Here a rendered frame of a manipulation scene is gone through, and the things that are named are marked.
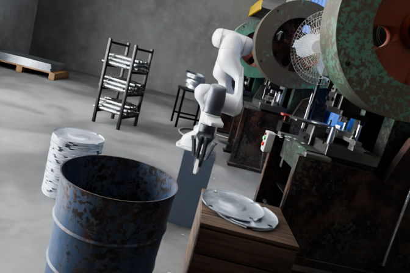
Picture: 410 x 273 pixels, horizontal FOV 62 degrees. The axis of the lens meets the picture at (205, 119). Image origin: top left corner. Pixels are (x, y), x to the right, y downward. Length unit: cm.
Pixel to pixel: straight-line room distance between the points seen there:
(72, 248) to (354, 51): 133
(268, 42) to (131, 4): 577
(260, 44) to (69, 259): 258
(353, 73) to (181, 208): 118
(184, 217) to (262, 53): 183
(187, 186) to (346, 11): 121
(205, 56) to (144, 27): 160
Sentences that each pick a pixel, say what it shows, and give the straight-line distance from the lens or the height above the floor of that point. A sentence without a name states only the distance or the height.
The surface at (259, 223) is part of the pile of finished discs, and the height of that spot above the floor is 36.
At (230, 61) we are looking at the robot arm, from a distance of 167.
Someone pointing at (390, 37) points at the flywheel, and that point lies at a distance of 179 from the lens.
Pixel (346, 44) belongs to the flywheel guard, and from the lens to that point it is 162.
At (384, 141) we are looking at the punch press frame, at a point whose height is 79.
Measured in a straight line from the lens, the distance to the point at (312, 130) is 207.
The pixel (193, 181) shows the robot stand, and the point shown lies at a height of 28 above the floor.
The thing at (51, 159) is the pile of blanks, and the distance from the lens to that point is 212.
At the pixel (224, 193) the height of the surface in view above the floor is 37.
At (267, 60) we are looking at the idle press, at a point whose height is 113.
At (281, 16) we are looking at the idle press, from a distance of 339.
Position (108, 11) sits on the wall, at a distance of 879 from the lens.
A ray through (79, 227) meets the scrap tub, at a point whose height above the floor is 35.
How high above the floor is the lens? 94
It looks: 9 degrees down
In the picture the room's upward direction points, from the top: 15 degrees clockwise
